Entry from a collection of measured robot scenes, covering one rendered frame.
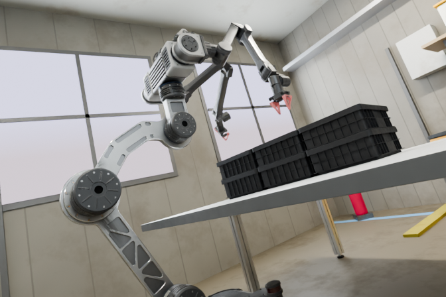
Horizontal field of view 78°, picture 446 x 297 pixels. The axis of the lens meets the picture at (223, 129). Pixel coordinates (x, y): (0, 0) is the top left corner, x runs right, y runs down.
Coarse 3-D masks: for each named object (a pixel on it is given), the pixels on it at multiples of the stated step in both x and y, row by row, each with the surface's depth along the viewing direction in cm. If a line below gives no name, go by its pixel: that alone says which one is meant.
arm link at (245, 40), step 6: (246, 30) 169; (252, 30) 170; (246, 36) 168; (240, 42) 174; (246, 42) 167; (252, 42) 165; (252, 48) 162; (258, 48) 163; (252, 54) 161; (258, 54) 158; (258, 60) 156; (264, 60) 154; (258, 66) 156; (264, 66) 151; (258, 72) 155; (264, 72) 151; (264, 78) 153
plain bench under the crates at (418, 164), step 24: (432, 144) 106; (360, 168) 64; (384, 168) 49; (408, 168) 46; (432, 168) 44; (264, 192) 97; (288, 192) 68; (312, 192) 62; (336, 192) 58; (360, 192) 53; (192, 216) 110; (216, 216) 95; (240, 240) 182; (336, 240) 229
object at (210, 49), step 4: (200, 36) 137; (204, 44) 136; (208, 44) 138; (212, 44) 142; (204, 48) 136; (208, 48) 137; (212, 48) 140; (204, 52) 135; (208, 52) 138; (212, 52) 141; (204, 56) 135; (208, 56) 140; (212, 56) 142; (200, 60) 139
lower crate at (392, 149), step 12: (360, 132) 110; (372, 132) 109; (384, 132) 119; (336, 144) 117; (348, 144) 115; (360, 144) 111; (372, 144) 108; (384, 144) 117; (396, 144) 129; (312, 156) 126; (324, 156) 122; (336, 156) 118; (348, 156) 115; (360, 156) 111; (372, 156) 108; (384, 156) 113; (324, 168) 122; (336, 168) 119
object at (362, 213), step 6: (354, 198) 352; (360, 198) 351; (354, 204) 353; (360, 204) 349; (354, 210) 355; (360, 210) 348; (366, 210) 348; (354, 216) 355; (360, 216) 344; (366, 216) 342; (372, 216) 341
